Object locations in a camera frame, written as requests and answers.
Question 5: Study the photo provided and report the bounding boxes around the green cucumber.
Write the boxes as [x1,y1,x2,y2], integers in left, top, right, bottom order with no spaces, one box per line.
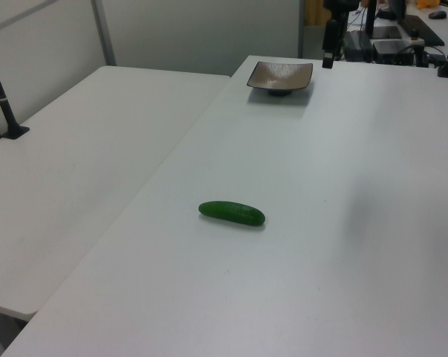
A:
[198,200,267,228]

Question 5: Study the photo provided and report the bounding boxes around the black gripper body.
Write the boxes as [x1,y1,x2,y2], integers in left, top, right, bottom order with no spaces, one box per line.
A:
[322,0,358,22]

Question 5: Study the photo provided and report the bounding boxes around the black pole with white band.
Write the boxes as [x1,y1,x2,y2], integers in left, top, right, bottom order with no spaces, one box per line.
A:
[0,36,30,141]

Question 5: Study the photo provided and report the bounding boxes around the silver electronics box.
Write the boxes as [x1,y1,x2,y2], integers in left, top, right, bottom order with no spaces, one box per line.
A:
[371,38,426,65]

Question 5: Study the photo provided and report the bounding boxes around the grey partition post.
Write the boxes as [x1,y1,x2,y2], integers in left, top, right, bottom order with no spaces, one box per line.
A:
[91,0,117,68]

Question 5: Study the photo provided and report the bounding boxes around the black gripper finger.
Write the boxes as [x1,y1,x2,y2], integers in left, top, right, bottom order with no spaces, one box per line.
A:
[337,11,350,60]
[322,19,339,70]

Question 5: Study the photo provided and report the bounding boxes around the black monitor stand pole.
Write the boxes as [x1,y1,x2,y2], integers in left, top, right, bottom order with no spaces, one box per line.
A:
[363,0,377,39]

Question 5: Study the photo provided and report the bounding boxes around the square brown ceramic plate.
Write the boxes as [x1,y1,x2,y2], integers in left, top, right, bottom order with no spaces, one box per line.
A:
[246,61,314,99]

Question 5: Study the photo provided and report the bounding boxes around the black electronics box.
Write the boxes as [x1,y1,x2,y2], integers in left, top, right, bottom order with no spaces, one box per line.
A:
[342,30,375,63]

